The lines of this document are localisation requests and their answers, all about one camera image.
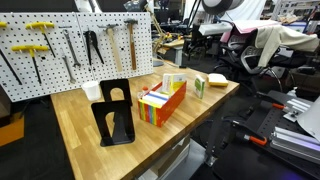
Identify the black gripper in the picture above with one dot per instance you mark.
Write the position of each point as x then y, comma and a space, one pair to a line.
196, 33

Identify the small yellow book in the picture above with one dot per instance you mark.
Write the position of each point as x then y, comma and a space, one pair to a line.
179, 83

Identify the small white green-print book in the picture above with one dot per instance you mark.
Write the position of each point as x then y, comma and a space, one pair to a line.
199, 87

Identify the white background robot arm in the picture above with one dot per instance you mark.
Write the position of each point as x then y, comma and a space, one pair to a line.
83, 5

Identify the white blue-striped book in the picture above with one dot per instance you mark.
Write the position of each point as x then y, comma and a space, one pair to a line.
155, 98

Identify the red cardboard book holder box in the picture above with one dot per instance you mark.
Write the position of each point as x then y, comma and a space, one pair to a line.
170, 106

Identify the pink cloth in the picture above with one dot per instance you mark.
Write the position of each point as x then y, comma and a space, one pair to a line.
243, 26

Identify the yellow sponge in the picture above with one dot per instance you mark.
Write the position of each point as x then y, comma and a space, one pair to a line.
217, 80

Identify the gray mesh office chair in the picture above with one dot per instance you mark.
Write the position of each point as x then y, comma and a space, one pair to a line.
248, 58

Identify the white backdrop cloth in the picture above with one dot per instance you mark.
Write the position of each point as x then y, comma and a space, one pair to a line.
253, 8

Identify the small bottle with orange cap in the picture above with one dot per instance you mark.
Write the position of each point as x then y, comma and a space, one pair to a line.
145, 89

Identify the beige jacket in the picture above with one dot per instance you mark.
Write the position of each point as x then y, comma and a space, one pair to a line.
283, 38

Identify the black metal bookend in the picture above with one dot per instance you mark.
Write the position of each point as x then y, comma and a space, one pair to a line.
106, 88
100, 120

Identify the black pliers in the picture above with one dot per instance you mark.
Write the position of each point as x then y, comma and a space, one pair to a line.
88, 40

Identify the black device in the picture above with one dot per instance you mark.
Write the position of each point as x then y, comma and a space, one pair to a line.
306, 70

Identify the black perforated plate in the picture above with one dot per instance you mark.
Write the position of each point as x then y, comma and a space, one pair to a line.
270, 123

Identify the white paper cup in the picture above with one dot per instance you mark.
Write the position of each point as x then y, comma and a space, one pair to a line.
91, 91

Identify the steel combination wrench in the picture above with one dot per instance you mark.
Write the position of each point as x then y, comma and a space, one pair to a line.
68, 68
71, 46

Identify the aluminum extrusion bar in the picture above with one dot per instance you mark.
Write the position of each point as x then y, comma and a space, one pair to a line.
296, 135
293, 151

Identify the white sheet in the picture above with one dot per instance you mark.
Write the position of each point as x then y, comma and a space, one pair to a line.
313, 120

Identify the white pegboard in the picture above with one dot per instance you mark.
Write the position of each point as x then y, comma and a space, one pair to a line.
50, 76

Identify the orange box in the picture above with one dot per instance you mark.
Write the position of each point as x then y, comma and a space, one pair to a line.
11, 131

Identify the gray metal table frame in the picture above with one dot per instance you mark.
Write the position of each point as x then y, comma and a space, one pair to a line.
173, 156

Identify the aluminum bracket block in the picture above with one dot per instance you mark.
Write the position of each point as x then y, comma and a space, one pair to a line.
298, 106

